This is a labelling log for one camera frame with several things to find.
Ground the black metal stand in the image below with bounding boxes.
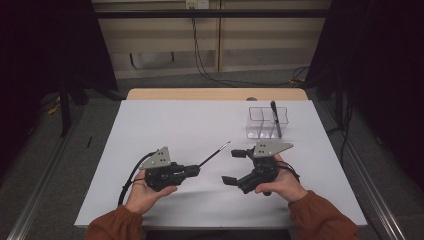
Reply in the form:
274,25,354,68
58,78,72,138

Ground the wooden table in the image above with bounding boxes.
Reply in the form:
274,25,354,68
125,87,309,102

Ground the person's left hand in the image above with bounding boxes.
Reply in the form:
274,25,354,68
124,169,179,216

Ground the aluminium floor rail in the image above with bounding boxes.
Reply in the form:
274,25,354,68
314,99,407,240
6,101,88,240

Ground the thin black makeup brush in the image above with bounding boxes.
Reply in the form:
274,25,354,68
198,140,232,169

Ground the thick black makeup brush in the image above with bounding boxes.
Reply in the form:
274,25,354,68
269,100,284,139

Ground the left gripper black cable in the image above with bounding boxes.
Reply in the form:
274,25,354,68
117,151,158,207

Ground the white wall outlet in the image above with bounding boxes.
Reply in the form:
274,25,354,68
185,0,210,10

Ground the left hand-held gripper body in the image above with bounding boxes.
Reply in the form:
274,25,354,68
138,146,188,193

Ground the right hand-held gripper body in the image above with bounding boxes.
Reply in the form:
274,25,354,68
237,141,295,197

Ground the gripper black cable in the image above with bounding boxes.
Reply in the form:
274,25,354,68
117,151,158,207
274,160,301,184

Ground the black horizontal bar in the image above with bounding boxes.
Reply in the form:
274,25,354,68
94,9,330,19

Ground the black stand cable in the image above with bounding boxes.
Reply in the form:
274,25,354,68
339,99,354,167

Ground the white table board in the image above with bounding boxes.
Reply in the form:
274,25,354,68
73,99,368,230

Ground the black wall cable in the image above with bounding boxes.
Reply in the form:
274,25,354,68
189,6,311,88

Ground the black curtain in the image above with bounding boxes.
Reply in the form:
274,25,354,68
0,0,118,188
304,0,424,193

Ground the clear acrylic organizer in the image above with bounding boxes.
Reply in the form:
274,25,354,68
245,106,290,140

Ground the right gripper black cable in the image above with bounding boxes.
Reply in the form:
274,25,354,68
274,160,301,184

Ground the person's right hand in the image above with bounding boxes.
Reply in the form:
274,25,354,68
254,153,309,204

